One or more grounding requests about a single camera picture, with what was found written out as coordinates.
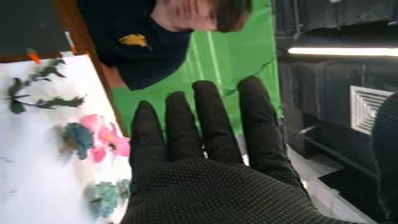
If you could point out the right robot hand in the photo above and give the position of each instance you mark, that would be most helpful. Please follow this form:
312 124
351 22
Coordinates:
214 186

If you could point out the dark mat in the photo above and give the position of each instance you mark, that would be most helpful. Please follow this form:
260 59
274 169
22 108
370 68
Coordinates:
33 26

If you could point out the pink flower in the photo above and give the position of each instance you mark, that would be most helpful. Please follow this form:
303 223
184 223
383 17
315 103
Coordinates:
109 140

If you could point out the white sheet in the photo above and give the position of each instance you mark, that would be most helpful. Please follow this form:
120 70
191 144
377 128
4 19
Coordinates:
36 173

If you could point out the person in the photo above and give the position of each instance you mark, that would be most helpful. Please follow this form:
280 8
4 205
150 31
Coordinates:
148 50

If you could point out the green sprig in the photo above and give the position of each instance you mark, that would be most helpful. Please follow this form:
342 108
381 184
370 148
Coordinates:
50 101

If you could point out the blue flower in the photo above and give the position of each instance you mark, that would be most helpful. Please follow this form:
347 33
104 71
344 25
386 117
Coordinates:
79 138
107 198

